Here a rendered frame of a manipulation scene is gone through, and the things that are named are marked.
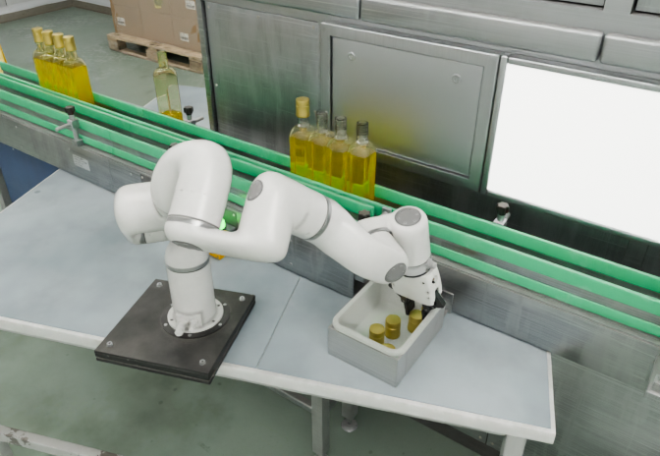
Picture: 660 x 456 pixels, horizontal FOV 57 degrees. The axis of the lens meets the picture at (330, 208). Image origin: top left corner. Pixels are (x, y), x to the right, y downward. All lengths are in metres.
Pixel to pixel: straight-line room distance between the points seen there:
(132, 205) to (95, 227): 0.73
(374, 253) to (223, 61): 1.01
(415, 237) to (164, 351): 0.59
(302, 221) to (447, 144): 0.61
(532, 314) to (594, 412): 0.49
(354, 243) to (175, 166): 0.32
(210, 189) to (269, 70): 0.87
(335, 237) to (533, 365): 0.58
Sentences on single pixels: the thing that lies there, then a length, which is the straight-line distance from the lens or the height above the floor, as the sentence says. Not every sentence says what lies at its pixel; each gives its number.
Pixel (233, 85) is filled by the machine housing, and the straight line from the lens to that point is 1.90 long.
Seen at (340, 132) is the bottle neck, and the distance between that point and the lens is 1.46.
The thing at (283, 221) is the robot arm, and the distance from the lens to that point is 0.94.
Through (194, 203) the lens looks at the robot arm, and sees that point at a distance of 0.95.
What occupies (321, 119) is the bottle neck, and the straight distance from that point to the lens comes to 1.48.
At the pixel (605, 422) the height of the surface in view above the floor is 0.41.
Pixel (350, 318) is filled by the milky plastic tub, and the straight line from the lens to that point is 1.36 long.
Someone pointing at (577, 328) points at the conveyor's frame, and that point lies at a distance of 1.38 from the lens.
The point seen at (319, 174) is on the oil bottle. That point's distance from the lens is 1.53.
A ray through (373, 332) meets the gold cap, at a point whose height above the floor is 0.81.
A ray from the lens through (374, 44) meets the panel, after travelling 1.51.
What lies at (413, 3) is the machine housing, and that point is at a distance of 1.44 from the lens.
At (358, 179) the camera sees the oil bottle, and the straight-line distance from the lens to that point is 1.47.
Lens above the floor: 1.72
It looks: 32 degrees down
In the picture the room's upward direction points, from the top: straight up
